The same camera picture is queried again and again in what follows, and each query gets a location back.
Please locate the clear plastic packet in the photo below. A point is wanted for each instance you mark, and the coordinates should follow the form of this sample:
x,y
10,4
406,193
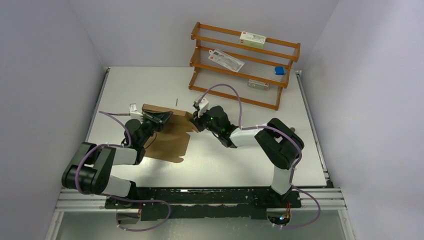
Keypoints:
x,y
225,60

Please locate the small blue object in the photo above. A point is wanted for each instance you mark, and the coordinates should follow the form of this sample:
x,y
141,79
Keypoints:
x,y
279,70

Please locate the green white box shelf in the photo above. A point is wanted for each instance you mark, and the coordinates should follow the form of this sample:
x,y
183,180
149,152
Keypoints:
x,y
252,40
259,85

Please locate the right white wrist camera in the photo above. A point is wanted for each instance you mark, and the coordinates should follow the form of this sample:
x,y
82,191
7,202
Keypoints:
x,y
201,105

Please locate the green white box bottom shelf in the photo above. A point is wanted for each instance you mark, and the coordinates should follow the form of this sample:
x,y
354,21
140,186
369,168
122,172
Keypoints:
x,y
259,85

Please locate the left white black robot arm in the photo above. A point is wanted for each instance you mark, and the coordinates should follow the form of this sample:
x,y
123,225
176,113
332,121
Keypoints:
x,y
89,170

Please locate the green white box top shelf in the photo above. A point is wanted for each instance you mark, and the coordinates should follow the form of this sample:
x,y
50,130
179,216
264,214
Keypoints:
x,y
252,40

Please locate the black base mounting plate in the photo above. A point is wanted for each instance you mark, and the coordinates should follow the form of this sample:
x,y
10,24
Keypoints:
x,y
207,202

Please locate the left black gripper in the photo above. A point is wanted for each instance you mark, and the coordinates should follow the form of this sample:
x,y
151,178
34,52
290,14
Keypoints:
x,y
158,118

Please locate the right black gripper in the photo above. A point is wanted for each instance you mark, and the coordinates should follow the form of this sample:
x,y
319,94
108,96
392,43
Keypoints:
x,y
197,120

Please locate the orange wooden shelf rack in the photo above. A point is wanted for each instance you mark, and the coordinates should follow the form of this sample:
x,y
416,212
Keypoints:
x,y
259,63

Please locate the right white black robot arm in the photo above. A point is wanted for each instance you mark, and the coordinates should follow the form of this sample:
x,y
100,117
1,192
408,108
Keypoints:
x,y
281,145

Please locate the aluminium frame rail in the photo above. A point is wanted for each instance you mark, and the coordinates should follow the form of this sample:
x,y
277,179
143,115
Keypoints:
x,y
330,199

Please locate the brown cardboard box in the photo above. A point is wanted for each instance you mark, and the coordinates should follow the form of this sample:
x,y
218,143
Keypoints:
x,y
171,143

